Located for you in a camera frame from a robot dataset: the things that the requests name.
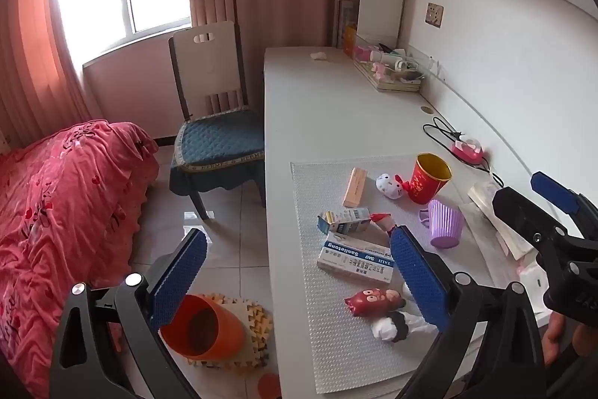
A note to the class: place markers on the orange plastic bin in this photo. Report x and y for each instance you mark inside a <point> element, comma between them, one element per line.
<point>219,329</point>

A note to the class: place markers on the white textured table mat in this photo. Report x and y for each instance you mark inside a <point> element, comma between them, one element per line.
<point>327,324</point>

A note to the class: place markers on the pink white plastic packet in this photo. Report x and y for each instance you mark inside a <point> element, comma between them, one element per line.
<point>528,273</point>

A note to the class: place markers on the small blue white box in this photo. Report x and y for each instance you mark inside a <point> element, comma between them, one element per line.
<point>348,220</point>

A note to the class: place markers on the white black plush toy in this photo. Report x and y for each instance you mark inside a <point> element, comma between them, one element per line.
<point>397,326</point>

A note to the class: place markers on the white blue medicine box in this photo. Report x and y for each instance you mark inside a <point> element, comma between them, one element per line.
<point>355,258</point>

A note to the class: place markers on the clear organiser box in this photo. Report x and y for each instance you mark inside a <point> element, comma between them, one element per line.
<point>397,57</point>

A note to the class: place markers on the blue quilted seat cushion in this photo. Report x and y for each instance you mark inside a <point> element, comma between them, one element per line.
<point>219,137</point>

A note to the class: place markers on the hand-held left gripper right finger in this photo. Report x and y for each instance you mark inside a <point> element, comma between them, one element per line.
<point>418,282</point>

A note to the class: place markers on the crumpled white tissue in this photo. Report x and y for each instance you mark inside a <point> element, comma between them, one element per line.
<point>320,56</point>

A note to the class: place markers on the person's right hand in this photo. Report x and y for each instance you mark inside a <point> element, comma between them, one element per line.
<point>556,336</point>

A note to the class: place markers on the beige foam puzzle mat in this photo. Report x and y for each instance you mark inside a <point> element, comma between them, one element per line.
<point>257,324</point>

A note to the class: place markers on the beige wall socket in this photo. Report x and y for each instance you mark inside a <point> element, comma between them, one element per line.
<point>434,14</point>

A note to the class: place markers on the red gold paper cup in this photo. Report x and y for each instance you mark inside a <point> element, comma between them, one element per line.
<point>427,181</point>

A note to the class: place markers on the white cat plush toy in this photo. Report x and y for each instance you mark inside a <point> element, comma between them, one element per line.
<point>390,185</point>

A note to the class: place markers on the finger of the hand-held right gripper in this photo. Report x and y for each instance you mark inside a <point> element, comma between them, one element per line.
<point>556,192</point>
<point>523,212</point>

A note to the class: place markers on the pink tape dispenser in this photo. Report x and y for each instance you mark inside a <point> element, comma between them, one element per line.
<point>467,151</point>

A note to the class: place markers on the pink printed blanket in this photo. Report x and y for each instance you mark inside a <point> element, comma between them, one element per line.
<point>60,216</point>

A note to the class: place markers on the peach cardboard box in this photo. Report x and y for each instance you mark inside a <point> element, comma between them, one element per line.
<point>354,187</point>

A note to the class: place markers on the open white book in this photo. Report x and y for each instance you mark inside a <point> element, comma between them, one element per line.
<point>486,205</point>

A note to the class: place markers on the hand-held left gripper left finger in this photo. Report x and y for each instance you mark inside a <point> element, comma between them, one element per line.
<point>180,277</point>

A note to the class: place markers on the white wooden chair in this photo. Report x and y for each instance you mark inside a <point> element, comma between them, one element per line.
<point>208,62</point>

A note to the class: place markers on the red pig toy figure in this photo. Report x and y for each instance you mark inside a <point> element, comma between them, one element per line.
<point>371,301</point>

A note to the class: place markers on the purple ribbed cup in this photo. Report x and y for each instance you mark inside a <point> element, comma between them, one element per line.
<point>444,225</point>

